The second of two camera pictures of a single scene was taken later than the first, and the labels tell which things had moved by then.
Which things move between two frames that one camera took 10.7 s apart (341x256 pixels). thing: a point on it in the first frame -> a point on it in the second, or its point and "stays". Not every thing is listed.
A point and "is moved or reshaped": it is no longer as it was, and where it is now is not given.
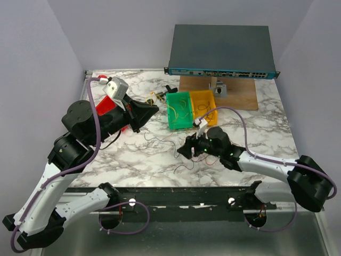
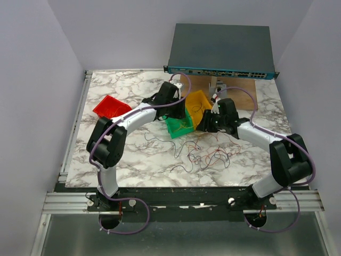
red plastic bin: (106, 104) stays
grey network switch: (221, 50) stays
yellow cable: (170, 106) is moved or reshaped
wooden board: (241, 92) stays
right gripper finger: (186, 150) -> (206, 124)
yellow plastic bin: (203, 101) is moved or reshaped
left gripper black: (139, 114) -> (180, 112)
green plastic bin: (180, 112) is moved or reshaped
